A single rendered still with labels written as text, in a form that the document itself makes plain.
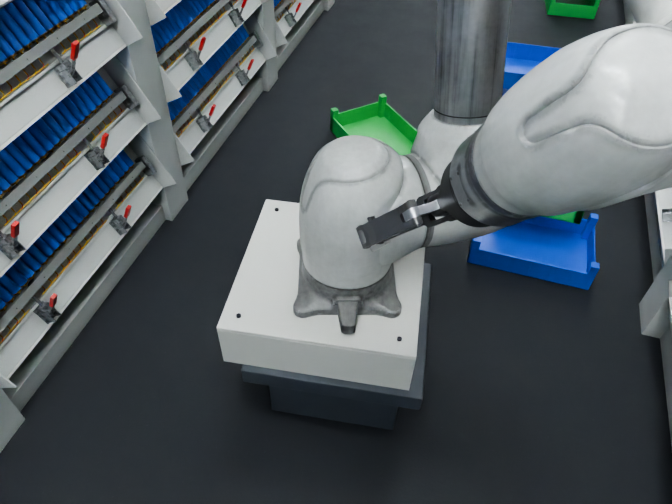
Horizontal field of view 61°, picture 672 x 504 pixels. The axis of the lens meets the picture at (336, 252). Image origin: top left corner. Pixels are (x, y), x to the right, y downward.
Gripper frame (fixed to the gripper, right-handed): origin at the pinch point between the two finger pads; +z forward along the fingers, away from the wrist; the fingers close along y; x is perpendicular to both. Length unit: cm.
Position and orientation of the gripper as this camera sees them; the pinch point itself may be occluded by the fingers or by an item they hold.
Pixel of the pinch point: (421, 222)
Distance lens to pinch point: 72.4
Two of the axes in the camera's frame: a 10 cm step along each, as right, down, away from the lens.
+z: -1.7, 1.4, 9.8
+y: -9.3, 3.1, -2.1
